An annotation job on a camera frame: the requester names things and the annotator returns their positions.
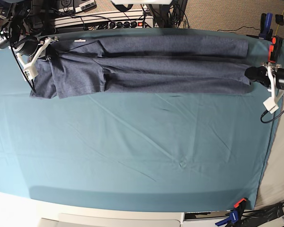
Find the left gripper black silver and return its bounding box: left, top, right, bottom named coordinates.
left=244, top=62, right=284, bottom=99

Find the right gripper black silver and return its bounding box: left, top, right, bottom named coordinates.
left=15, top=36, right=58, bottom=65

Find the blue-grey heathered T-shirt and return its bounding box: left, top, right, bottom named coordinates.
left=31, top=35, right=251, bottom=99

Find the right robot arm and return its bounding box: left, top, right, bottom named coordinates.
left=0, top=0, right=54, bottom=56

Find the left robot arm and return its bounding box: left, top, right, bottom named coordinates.
left=244, top=62, right=284, bottom=99

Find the orange black clamp right edge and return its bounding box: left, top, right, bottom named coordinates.
left=268, top=36, right=283, bottom=63

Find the blue spring clamp top right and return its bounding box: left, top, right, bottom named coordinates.
left=258, top=13, right=273, bottom=41

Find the blue spring clamp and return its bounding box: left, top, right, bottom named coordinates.
left=258, top=13, right=273, bottom=41
left=215, top=210, right=239, bottom=227

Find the teal table cloth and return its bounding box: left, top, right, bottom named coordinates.
left=0, top=28, right=284, bottom=210

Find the orange black clamp bottom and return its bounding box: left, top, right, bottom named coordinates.
left=234, top=198, right=248, bottom=213

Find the blue spring clamp bottom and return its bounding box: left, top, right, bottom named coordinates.
left=215, top=210, right=239, bottom=227

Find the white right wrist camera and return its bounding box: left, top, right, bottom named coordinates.
left=23, top=63, right=38, bottom=80

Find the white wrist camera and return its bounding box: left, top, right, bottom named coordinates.
left=263, top=97, right=279, bottom=114
left=23, top=63, right=38, bottom=80

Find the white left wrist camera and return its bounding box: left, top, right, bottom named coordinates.
left=263, top=97, right=279, bottom=114

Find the white power strip red switch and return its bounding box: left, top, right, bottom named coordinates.
left=105, top=18, right=154, bottom=29

